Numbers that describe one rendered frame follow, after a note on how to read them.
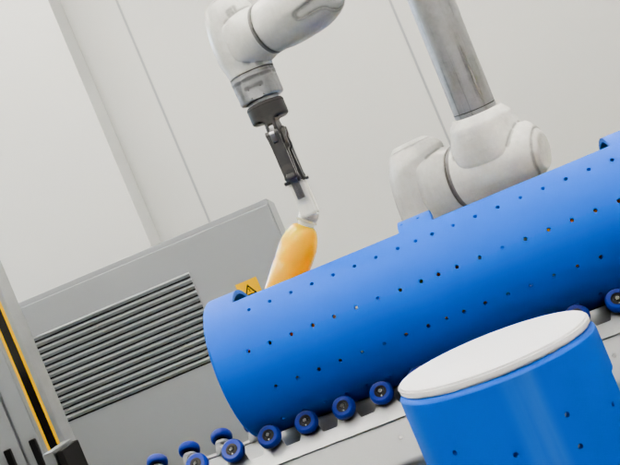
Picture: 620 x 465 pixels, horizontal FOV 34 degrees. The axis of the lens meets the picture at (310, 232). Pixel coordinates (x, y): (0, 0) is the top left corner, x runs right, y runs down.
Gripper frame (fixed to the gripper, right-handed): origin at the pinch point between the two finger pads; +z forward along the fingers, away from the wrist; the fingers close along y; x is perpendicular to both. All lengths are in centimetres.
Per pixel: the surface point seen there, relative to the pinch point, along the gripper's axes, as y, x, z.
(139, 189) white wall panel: -257, -106, -43
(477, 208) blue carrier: 8.6, 29.4, 14.1
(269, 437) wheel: 11.1, -21.6, 38.3
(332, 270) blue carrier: 9.0, 0.9, 14.4
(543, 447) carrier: 67, 25, 42
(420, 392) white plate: 62, 13, 31
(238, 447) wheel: 10.8, -27.9, 37.9
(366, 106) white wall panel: -272, 4, -37
